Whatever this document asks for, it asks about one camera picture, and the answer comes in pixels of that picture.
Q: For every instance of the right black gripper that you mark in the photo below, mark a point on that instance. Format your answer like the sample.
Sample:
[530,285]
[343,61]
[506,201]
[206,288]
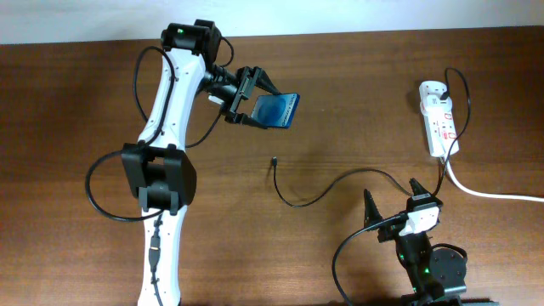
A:
[372,212]

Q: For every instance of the blue Galaxy smartphone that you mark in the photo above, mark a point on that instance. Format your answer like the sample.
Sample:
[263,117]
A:
[276,111]

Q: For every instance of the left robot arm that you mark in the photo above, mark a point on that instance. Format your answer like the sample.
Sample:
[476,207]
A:
[159,172]

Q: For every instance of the white USB charger plug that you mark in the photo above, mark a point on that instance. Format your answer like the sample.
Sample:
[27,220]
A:
[432,105]

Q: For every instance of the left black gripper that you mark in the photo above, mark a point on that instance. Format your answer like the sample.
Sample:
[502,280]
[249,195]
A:
[250,76]

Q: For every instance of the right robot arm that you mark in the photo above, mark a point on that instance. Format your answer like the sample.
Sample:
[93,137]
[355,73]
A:
[436,272]

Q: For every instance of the white power strip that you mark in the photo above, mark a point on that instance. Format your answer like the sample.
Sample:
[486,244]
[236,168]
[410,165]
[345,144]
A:
[440,129]

